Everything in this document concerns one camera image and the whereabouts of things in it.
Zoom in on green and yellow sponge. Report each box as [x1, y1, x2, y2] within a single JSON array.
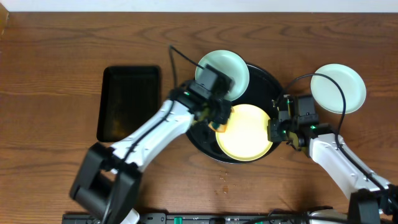
[[208, 121, 227, 133]]

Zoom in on light blue plate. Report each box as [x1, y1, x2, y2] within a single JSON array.
[[195, 50, 250, 101], [310, 63, 367, 114]]

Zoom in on yellow plate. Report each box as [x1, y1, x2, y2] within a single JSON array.
[[215, 104, 272, 162]]

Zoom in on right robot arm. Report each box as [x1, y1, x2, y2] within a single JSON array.
[[267, 95, 397, 223]]

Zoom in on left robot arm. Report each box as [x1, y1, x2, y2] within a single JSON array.
[[70, 80, 233, 223]]

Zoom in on round black tray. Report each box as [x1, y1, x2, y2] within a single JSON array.
[[186, 63, 282, 164]]

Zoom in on black rectangular tray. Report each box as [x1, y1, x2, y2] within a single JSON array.
[[96, 65, 161, 142]]

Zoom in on right black cable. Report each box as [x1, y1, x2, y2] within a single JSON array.
[[275, 73, 398, 206]]

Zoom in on black cable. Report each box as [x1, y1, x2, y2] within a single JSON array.
[[275, 73, 398, 206], [102, 45, 206, 224]]

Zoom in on left black cable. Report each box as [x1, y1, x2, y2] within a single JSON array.
[[102, 45, 206, 224]]

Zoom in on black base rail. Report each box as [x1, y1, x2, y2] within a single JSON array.
[[61, 212, 349, 224]]

